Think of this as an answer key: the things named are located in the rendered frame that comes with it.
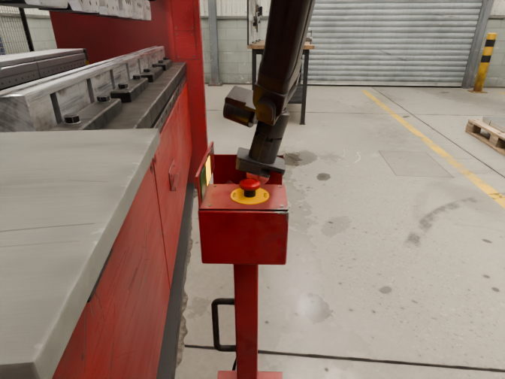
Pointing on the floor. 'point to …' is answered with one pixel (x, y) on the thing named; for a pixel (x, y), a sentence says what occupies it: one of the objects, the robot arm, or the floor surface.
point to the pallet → (497, 141)
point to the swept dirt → (184, 307)
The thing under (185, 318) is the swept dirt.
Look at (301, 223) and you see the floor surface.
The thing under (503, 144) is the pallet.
